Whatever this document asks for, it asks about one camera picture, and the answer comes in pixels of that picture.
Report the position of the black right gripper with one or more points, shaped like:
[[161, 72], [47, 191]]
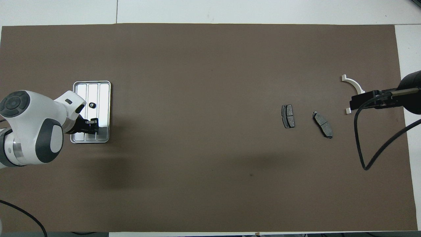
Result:
[[412, 102]]

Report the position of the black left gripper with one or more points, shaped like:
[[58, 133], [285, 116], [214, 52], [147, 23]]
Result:
[[79, 126]]

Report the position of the small black bearing gear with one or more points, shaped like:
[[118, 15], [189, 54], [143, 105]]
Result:
[[91, 105]]

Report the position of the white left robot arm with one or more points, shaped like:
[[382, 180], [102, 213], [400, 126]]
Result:
[[26, 131]]

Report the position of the silver metal tray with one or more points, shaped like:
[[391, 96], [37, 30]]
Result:
[[103, 98]]

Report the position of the long dark brake pad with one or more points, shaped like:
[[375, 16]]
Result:
[[323, 125]]

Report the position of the short dark brake pad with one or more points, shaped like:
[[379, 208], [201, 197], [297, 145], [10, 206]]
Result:
[[288, 115]]

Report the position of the brown table mat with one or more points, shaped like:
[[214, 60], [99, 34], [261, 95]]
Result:
[[210, 65]]

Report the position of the white semicircular bracket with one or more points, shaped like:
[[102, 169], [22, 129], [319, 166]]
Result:
[[352, 82]]

